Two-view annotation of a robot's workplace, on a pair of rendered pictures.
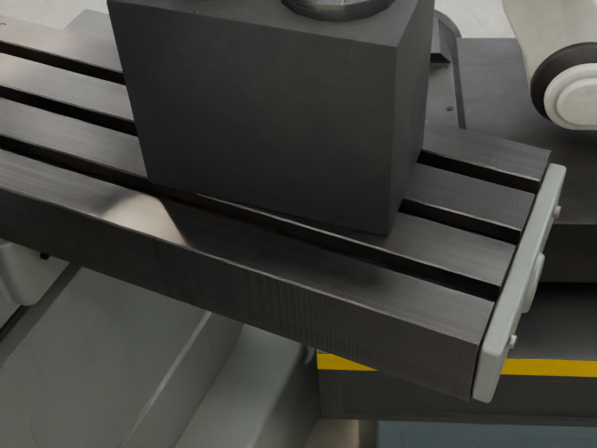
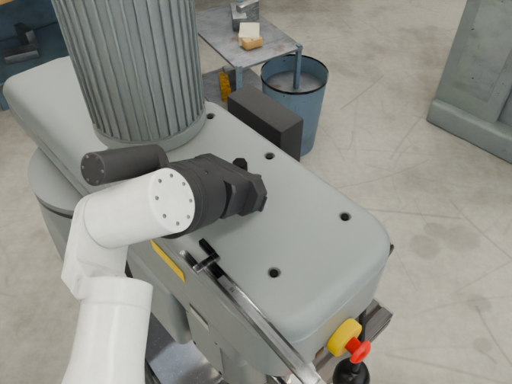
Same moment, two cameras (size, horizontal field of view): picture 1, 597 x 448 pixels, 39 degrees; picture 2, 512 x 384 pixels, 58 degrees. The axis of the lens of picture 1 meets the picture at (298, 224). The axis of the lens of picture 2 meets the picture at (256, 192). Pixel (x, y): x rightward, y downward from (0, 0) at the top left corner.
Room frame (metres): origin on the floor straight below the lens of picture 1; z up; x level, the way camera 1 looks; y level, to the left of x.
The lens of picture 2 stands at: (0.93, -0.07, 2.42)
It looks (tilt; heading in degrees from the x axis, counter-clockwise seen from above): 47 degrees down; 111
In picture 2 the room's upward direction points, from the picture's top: straight up
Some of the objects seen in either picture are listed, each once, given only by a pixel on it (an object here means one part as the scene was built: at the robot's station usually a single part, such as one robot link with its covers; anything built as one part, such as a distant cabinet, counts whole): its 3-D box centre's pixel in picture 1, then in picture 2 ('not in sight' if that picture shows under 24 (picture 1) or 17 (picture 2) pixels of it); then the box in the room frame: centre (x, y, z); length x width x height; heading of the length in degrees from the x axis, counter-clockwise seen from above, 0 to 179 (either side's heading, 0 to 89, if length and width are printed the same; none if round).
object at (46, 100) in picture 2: not in sight; (109, 145); (0.30, 0.60, 1.66); 0.80 x 0.23 x 0.20; 153
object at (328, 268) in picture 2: not in sight; (236, 222); (0.73, 0.38, 1.81); 0.47 x 0.26 x 0.16; 153
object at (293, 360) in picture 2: not in sight; (246, 308); (0.82, 0.20, 1.89); 0.24 x 0.04 x 0.01; 150
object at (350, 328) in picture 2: not in sight; (344, 337); (0.95, 0.27, 1.76); 0.06 x 0.02 x 0.06; 63
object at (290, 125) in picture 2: not in sight; (265, 137); (0.63, 0.81, 1.62); 0.20 x 0.09 x 0.21; 153
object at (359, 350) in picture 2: not in sight; (356, 348); (0.97, 0.26, 1.76); 0.04 x 0.03 x 0.04; 63
